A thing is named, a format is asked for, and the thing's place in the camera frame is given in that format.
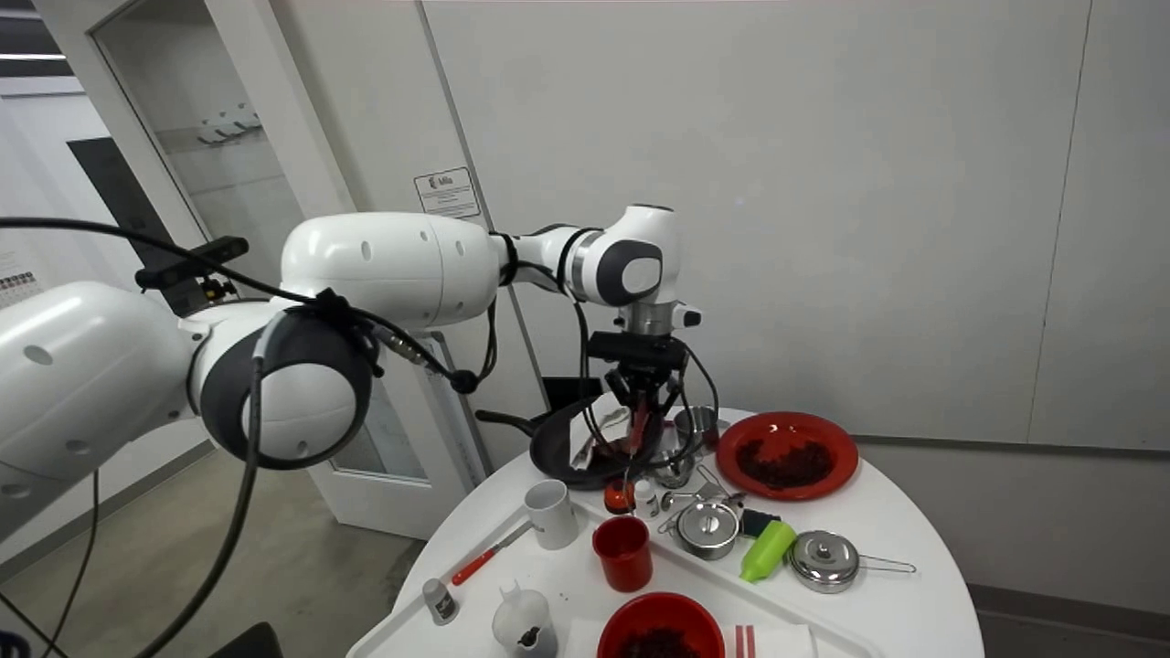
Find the green squeeze bottle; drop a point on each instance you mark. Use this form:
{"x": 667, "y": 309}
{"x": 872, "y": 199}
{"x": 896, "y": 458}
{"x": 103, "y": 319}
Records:
{"x": 771, "y": 550}

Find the red plate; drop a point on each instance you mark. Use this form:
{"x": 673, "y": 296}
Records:
{"x": 789, "y": 454}

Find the red chopsticks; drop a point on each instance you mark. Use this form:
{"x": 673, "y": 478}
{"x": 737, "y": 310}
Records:
{"x": 744, "y": 642}

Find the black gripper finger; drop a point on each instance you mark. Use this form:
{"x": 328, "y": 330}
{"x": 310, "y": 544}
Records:
{"x": 656, "y": 426}
{"x": 627, "y": 439}

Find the red mug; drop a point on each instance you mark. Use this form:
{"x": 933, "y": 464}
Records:
{"x": 622, "y": 550}

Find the red bowl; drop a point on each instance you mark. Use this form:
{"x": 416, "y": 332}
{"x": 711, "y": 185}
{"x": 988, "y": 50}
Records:
{"x": 661, "y": 626}

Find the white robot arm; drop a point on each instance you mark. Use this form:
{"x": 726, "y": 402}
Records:
{"x": 283, "y": 377}

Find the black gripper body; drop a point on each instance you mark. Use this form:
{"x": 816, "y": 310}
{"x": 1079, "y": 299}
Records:
{"x": 644, "y": 349}

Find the white spatula red handle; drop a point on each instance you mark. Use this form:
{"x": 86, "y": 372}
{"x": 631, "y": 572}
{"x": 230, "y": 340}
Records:
{"x": 441, "y": 589}

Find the black frying pan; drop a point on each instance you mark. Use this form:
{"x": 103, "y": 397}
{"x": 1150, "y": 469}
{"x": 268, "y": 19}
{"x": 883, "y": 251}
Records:
{"x": 575, "y": 439}

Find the steel pot with lid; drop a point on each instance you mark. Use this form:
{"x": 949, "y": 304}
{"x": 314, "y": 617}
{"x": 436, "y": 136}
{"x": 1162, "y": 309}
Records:
{"x": 709, "y": 527}

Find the white mug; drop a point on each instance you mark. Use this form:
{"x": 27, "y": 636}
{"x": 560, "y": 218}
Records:
{"x": 555, "y": 511}

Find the small steel saucepan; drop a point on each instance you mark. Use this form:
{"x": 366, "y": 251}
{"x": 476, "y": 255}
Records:
{"x": 835, "y": 564}

